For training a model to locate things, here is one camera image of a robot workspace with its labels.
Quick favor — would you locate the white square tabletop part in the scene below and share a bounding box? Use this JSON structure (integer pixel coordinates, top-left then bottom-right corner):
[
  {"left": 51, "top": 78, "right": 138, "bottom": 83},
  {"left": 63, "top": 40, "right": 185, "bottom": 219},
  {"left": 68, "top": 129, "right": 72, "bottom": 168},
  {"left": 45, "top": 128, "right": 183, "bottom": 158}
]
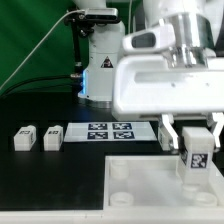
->
[{"left": 103, "top": 156, "right": 224, "bottom": 211}]

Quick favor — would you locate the black cable bundle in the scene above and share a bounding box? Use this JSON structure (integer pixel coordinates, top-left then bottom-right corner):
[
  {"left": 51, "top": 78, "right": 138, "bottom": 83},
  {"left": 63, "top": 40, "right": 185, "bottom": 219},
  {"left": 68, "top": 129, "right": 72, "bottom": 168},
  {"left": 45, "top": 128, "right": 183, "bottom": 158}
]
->
[{"left": 0, "top": 74, "right": 83, "bottom": 98}]

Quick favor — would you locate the white marker sheet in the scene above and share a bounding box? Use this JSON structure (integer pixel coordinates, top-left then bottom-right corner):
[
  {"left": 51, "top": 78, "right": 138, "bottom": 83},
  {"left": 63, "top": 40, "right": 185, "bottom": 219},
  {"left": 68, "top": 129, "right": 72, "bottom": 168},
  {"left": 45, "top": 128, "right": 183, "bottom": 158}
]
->
[{"left": 64, "top": 122, "right": 157, "bottom": 142}]

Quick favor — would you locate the mounted grey camera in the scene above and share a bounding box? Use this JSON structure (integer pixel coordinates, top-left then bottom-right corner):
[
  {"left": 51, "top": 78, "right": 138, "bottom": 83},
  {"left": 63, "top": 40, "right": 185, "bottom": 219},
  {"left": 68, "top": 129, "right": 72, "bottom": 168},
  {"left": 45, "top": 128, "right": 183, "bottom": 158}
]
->
[{"left": 85, "top": 8, "right": 118, "bottom": 20}]

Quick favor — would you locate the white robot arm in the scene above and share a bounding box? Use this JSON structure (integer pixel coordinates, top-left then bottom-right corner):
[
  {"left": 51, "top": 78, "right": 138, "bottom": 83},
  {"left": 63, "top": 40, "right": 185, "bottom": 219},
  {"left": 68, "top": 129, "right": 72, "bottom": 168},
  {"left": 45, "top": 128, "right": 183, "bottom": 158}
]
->
[{"left": 74, "top": 0, "right": 224, "bottom": 150}]

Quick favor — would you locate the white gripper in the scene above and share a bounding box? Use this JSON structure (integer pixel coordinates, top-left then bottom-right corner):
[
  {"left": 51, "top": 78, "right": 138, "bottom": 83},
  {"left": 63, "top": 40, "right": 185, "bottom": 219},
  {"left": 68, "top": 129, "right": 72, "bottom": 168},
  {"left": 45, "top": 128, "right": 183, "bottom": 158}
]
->
[{"left": 112, "top": 55, "right": 224, "bottom": 154}]

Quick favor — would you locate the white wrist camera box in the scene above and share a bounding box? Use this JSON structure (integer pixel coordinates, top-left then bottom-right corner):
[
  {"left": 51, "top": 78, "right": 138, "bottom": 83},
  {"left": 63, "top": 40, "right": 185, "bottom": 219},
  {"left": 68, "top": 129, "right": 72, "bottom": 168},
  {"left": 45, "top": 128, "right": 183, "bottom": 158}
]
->
[{"left": 122, "top": 23, "right": 176, "bottom": 55}]

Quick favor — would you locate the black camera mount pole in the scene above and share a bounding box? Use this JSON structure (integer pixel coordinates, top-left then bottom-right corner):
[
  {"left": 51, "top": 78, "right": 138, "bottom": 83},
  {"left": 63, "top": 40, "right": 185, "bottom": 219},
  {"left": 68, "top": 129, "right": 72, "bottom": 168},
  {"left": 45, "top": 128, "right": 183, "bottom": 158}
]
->
[{"left": 64, "top": 13, "right": 94, "bottom": 86}]

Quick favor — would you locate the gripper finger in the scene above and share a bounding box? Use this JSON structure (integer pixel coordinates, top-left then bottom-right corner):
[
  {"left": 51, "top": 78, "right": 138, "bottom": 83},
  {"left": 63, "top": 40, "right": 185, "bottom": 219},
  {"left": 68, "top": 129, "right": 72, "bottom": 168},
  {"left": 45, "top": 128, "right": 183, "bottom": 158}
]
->
[{"left": 207, "top": 112, "right": 224, "bottom": 152}]

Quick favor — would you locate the white camera cable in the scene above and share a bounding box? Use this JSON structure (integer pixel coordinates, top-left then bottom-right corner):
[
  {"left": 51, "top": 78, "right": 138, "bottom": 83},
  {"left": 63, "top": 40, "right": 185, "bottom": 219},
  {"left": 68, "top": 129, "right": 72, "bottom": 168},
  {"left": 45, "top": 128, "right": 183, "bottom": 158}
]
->
[{"left": 0, "top": 9, "right": 86, "bottom": 92}]

